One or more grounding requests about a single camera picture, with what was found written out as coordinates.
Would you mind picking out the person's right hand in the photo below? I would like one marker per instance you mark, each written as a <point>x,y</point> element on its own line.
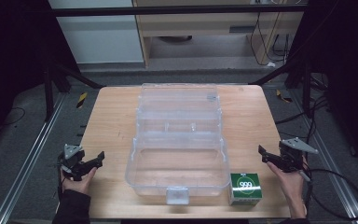
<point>289,186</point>

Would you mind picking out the white plug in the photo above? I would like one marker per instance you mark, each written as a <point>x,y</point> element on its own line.
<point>271,64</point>

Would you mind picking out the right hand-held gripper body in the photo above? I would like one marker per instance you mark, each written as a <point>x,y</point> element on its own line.
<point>292,155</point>

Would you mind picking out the black horizontal frame bar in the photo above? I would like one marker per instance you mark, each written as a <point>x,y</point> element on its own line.
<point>167,10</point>

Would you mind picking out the yellow and black tape strip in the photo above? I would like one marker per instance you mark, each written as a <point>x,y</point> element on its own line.
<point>283,97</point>
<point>81,99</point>

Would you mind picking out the light wooden desk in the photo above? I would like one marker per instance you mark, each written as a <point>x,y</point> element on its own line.
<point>199,25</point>

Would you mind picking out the black curtain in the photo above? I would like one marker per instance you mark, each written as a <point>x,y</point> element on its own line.
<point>9,56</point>
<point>348,68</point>

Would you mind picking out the green and white carton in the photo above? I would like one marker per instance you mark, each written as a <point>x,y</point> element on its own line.
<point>245,188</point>

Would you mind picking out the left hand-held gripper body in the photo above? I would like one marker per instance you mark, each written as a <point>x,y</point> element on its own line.
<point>72,160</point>

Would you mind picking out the aluminium floor rail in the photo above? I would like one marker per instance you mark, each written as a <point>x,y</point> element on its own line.
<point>28,161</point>
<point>329,174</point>

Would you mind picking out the clear plastic storage box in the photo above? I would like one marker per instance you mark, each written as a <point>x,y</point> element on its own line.
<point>177,161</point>

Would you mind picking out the person's left hand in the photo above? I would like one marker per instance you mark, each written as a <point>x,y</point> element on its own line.
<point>78,184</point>

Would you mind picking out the white cabinet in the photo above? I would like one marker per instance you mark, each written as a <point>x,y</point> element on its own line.
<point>99,34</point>

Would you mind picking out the black metal stand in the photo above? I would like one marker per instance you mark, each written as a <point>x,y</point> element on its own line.
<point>306,87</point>
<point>49,93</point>

